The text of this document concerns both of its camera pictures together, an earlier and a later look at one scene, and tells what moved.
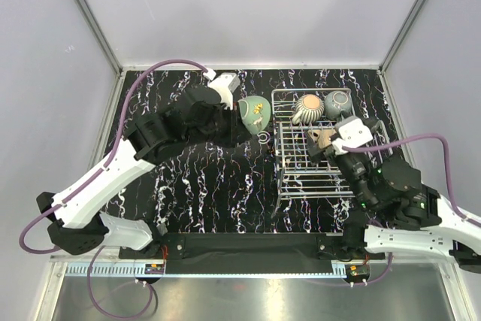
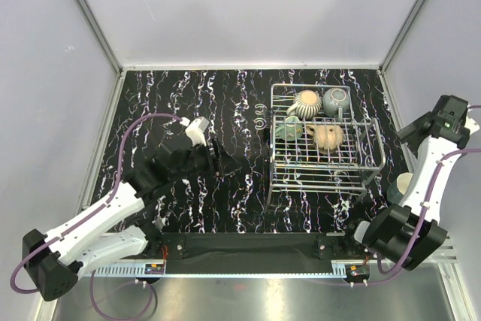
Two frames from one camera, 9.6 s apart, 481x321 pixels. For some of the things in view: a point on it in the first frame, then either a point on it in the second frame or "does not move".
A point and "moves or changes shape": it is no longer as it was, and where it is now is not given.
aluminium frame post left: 89,16 does not move
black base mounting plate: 248,253 does not move
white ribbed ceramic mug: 310,110 moves or changes shape
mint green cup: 255,113 → 291,130
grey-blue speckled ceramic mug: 336,101 does not move
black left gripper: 237,134 → 222,158
